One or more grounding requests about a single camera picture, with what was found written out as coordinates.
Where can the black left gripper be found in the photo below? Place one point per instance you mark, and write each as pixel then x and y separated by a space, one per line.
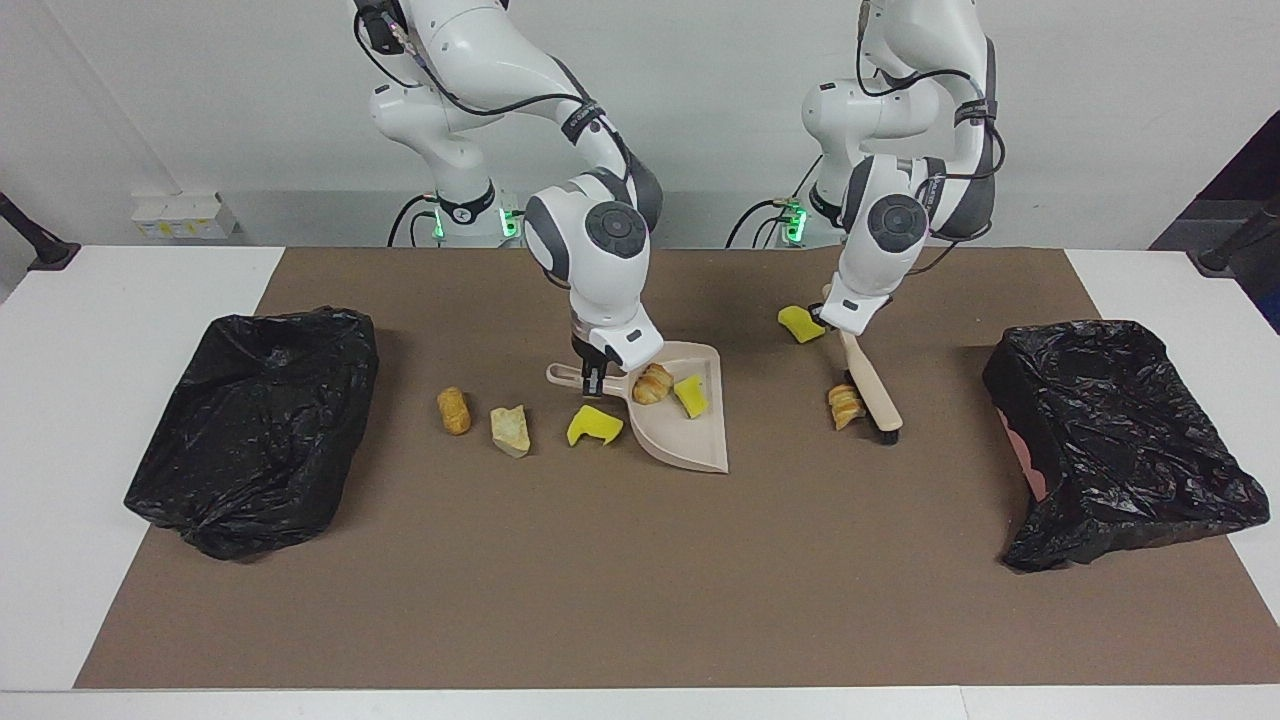
pixel 830 320

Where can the brown paper table mat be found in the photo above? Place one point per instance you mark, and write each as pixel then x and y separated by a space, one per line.
pixel 640 620

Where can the beige plastic dustpan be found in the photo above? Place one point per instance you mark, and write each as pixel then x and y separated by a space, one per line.
pixel 680 430

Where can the black trash bag lined bin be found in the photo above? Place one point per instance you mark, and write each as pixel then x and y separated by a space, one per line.
pixel 250 430

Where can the beige brush with black bristles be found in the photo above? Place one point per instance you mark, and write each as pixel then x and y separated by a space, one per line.
pixel 875 390

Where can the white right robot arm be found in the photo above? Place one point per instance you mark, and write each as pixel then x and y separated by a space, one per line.
pixel 600 280

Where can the small yellow sponge piece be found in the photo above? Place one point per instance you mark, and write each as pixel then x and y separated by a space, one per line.
pixel 691 397

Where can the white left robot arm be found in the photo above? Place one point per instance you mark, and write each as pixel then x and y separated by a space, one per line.
pixel 870 265

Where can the pink plastic bin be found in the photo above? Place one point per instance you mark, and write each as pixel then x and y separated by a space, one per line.
pixel 1028 455

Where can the notched yellow sponge piece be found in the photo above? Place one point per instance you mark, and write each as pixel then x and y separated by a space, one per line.
pixel 590 428

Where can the yellow green-backed sponge piece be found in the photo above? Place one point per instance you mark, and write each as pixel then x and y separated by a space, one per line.
pixel 797 322

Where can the brown cork-like cylinder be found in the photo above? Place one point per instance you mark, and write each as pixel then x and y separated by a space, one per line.
pixel 453 411

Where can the striped orange foam roll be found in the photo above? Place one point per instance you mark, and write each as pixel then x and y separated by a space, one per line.
pixel 652 385
pixel 846 408

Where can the black trash bag over pink bin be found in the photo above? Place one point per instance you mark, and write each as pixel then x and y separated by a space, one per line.
pixel 1120 440

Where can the beige stone-like foam chunk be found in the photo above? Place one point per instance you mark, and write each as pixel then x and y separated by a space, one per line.
pixel 510 430

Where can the white power strip box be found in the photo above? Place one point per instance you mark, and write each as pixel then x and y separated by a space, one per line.
pixel 180 215

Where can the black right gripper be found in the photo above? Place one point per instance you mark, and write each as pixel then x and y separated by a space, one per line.
pixel 590 352

